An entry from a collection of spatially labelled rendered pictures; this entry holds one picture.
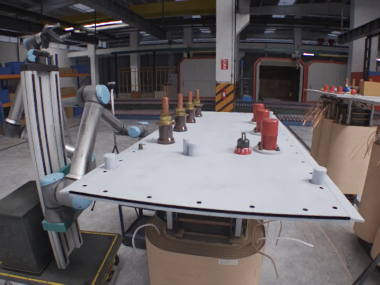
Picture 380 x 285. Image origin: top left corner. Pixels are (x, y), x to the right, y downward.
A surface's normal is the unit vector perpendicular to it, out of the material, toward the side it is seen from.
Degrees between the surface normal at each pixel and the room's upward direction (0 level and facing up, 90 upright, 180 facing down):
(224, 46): 90
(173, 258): 90
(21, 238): 90
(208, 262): 90
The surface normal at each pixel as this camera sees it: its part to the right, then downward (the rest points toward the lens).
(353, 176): -0.20, 0.25
